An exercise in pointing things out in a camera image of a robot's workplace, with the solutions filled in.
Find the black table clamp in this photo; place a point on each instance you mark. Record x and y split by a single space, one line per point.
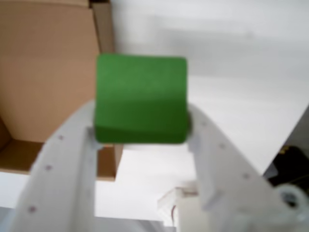
292 166

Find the green cube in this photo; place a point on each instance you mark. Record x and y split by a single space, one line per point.
140 96

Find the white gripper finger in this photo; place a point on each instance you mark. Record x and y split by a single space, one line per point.
224 174
62 181

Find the brown cardboard box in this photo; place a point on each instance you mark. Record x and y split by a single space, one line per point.
48 72

